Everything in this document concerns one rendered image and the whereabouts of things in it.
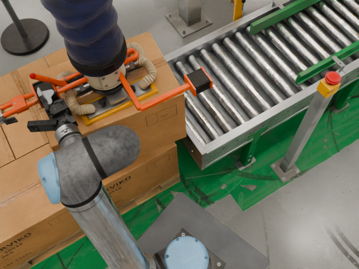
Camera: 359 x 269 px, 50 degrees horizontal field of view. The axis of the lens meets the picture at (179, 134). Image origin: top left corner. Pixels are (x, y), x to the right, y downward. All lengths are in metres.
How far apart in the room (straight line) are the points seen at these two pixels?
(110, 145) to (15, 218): 1.31
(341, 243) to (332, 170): 0.49
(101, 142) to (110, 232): 0.28
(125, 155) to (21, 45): 2.66
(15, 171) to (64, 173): 1.36
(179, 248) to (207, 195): 1.27
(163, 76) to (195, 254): 0.79
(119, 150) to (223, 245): 0.93
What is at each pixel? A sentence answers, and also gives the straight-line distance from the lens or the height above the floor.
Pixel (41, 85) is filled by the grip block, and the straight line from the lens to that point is 1.65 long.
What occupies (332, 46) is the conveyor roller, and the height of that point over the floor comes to 0.54.
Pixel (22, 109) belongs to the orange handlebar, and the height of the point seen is 1.20.
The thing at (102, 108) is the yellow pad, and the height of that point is 1.09.
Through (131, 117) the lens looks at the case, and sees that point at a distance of 1.66.
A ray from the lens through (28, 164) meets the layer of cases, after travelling 2.28.
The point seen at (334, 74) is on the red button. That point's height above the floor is 1.04.
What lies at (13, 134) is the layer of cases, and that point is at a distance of 2.41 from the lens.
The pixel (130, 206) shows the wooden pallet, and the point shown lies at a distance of 2.59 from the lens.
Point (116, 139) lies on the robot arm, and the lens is 0.96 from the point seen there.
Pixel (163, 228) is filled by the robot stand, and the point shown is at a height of 0.75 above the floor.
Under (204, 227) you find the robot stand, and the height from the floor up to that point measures 0.75.
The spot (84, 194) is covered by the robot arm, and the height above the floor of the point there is 1.57.
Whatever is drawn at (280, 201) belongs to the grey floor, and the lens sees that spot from 2.66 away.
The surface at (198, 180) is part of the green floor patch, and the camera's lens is 2.65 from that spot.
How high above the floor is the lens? 2.46
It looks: 62 degrees down
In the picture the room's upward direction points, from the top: 4 degrees counter-clockwise
